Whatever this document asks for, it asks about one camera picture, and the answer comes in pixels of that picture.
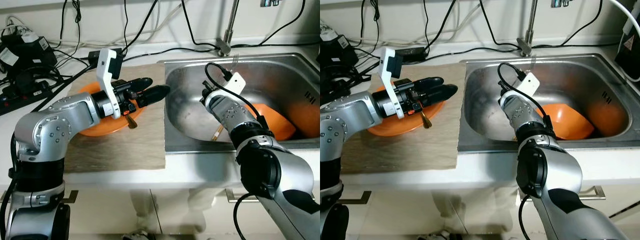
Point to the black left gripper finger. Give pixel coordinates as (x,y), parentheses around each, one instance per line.
(430,84)
(142,84)
(155,95)
(442,95)

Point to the gold metal spoon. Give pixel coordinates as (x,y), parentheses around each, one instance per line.
(426,121)
(131,122)

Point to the wooden chopstick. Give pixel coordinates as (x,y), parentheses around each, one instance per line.
(218,132)

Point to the orange plastic plate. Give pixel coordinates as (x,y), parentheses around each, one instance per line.
(390,129)
(100,127)

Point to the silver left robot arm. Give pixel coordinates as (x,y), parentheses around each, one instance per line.
(45,130)
(350,115)

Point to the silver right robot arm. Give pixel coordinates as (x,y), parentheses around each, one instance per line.
(280,175)
(560,175)

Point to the stainless steel sink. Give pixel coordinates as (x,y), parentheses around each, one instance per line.
(190,115)
(480,115)

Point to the black power adapter brick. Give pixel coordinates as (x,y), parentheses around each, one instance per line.
(412,52)
(94,55)

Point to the beige woven table mat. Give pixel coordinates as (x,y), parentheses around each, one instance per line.
(430,150)
(130,150)

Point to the slim steel faucet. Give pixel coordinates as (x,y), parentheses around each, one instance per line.
(227,37)
(527,37)

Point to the black charger box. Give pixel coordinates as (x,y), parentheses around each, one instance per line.
(25,52)
(335,47)

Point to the chrome tap valve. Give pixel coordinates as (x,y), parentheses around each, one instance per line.
(270,3)
(560,3)

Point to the cream cabinet door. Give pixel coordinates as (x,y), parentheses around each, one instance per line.
(480,215)
(200,215)

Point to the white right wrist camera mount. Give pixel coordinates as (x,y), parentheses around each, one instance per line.
(530,84)
(235,85)

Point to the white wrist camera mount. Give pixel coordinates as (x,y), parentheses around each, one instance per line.
(103,70)
(235,85)
(530,84)
(386,70)

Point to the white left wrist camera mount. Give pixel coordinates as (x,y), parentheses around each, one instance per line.
(103,70)
(386,70)

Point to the black wall appliance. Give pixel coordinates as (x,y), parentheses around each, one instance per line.
(631,55)

